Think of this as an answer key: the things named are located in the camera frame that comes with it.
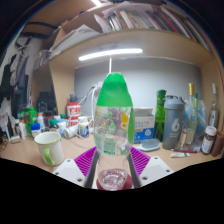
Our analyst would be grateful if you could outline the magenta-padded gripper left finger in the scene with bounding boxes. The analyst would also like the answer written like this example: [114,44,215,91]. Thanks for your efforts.
[52,146,100,190]

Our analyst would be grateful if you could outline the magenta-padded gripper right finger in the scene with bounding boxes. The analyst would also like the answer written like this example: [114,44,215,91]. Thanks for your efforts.
[127,146,174,190]

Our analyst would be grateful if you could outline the clear bottle with green cap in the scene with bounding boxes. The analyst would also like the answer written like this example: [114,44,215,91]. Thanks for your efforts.
[93,72,136,192]

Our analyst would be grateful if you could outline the teal hair brush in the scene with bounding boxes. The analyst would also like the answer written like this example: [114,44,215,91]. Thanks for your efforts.
[134,138,162,153]

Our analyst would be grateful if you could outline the small white tube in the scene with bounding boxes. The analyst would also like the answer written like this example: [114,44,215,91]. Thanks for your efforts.
[170,151,192,159]

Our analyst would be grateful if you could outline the white lying pill bottle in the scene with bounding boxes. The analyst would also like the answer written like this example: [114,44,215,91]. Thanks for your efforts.
[63,125,80,140]

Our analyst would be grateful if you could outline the white and blue carton box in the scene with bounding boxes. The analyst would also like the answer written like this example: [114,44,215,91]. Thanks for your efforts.
[133,107,156,145]

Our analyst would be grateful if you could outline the white pill bottle blue label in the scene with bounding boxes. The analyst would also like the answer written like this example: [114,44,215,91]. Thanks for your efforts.
[77,115,90,139]

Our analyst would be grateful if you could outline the grey shaker bottle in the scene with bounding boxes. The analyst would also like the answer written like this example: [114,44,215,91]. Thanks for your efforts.
[162,94,186,151]

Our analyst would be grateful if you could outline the small white and blue bottle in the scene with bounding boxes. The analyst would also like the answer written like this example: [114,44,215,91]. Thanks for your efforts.
[30,122,42,139]

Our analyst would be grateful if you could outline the dark green glass bottle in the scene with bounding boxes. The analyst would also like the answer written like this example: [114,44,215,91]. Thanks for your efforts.
[153,89,168,143]

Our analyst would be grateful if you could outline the yellow-capped clear bottle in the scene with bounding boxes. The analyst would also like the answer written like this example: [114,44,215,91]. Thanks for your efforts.
[178,82,198,150]

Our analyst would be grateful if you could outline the red and white canister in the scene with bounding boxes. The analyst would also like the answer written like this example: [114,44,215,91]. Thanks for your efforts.
[66,101,82,128]

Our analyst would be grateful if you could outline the brown pill bottle white cap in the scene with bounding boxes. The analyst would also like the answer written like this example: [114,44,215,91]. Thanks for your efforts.
[200,125,218,156]

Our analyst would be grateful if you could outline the green plastic container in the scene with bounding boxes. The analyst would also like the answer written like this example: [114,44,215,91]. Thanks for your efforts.
[23,107,38,136]

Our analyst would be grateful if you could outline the black box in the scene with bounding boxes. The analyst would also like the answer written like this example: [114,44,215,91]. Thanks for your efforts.
[36,91,56,115]

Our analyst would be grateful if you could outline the clear glass bottle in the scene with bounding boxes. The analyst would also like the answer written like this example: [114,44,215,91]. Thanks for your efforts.
[208,83,221,130]

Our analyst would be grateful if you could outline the dark hanging clothes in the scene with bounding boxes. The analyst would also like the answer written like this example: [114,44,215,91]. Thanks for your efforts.
[0,36,33,111]

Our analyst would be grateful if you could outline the white strip light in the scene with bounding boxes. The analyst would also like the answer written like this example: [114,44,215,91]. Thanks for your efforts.
[78,48,144,62]

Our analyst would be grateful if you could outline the wooden shelf unit with books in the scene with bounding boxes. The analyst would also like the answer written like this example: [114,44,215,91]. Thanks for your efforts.
[29,0,224,134]

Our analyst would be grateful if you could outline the white mug with green handle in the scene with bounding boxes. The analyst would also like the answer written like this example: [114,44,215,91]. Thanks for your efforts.
[33,131,65,167]

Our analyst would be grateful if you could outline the white cable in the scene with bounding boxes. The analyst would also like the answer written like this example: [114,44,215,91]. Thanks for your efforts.
[80,83,102,113]

